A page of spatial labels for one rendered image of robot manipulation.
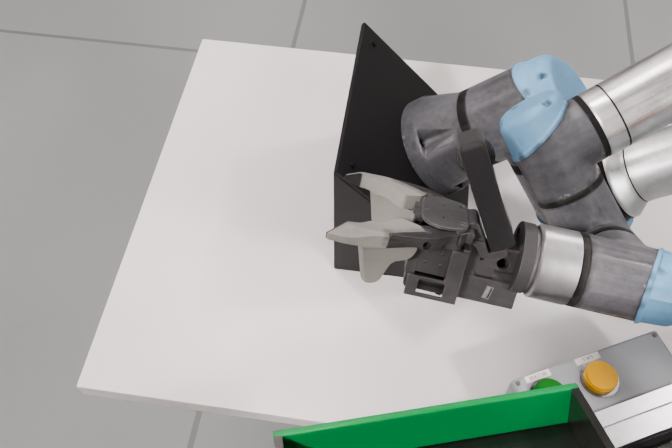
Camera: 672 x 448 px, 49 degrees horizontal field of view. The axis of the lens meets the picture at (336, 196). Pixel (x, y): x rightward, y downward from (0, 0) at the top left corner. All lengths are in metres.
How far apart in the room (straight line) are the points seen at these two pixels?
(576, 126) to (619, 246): 0.13
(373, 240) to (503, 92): 0.40
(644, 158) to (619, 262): 0.28
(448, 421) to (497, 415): 0.02
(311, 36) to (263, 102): 1.41
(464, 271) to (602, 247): 0.13
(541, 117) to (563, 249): 0.14
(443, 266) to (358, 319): 0.37
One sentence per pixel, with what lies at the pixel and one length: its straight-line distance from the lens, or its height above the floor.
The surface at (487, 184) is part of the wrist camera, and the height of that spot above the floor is 1.28.
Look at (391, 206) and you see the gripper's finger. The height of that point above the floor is 1.18.
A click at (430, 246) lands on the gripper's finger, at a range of 0.68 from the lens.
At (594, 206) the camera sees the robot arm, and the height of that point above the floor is 1.19.
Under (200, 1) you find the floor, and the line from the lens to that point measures 2.91.
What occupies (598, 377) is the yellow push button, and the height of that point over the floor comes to 0.97.
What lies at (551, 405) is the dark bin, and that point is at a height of 1.52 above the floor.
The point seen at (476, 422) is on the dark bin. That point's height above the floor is 1.52.
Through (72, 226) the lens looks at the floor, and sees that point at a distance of 2.32.
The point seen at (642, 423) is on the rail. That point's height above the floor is 0.96.
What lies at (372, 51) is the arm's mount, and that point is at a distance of 1.08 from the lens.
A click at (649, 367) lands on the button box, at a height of 0.96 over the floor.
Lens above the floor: 1.83
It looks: 55 degrees down
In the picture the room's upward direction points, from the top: straight up
